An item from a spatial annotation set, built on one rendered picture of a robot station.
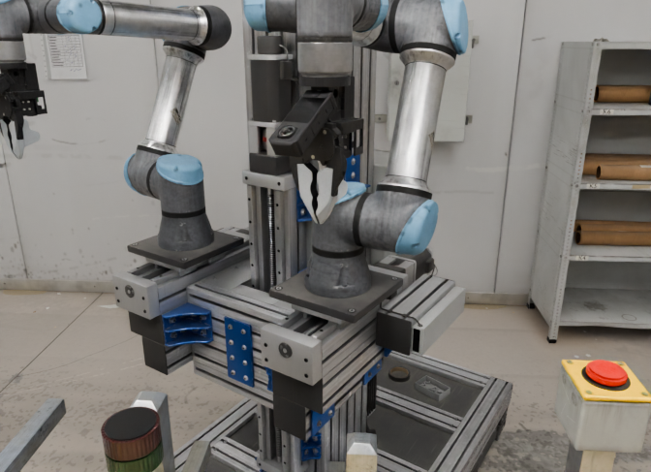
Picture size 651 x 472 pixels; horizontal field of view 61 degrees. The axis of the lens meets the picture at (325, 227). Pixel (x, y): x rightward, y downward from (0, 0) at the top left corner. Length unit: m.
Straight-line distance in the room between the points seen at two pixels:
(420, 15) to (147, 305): 0.92
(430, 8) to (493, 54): 2.04
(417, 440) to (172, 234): 1.16
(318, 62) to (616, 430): 0.55
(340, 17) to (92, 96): 2.86
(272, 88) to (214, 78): 1.97
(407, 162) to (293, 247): 0.42
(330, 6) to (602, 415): 0.57
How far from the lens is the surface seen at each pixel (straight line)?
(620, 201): 3.58
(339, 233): 1.15
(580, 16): 3.35
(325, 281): 1.19
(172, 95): 1.60
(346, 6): 0.77
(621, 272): 3.75
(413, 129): 1.14
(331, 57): 0.76
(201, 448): 1.10
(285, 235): 1.38
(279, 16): 0.91
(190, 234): 1.49
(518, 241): 3.49
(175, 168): 1.46
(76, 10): 1.31
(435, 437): 2.16
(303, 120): 0.73
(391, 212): 1.10
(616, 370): 0.68
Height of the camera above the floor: 1.57
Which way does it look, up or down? 19 degrees down
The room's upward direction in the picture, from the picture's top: straight up
